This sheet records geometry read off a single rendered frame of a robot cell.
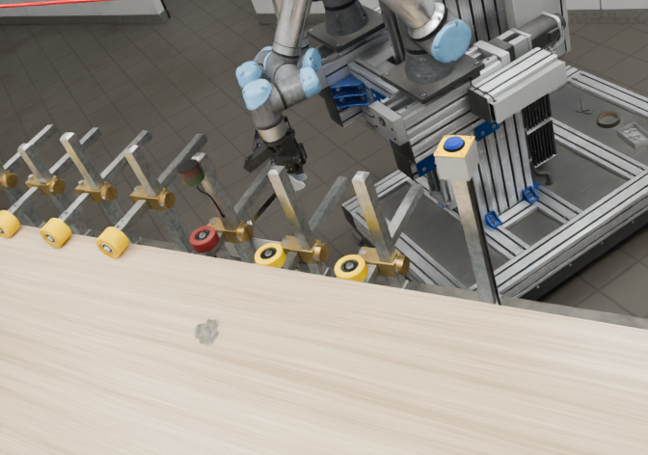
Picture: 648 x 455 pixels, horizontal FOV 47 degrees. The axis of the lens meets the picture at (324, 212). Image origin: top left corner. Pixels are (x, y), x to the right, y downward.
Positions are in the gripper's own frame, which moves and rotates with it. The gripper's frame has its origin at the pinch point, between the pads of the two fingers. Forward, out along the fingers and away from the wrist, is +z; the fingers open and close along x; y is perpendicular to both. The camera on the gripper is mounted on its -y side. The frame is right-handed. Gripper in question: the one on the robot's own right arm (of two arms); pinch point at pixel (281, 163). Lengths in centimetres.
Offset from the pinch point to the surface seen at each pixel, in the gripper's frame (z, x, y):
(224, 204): -13.6, -5.7, -34.7
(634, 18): 80, -65, 223
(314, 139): 83, 76, 113
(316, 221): 0.4, -26.0, -23.5
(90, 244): -7, 38, -52
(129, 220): -13, 23, -45
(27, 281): -7, 49, -70
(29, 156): -26, 69, -35
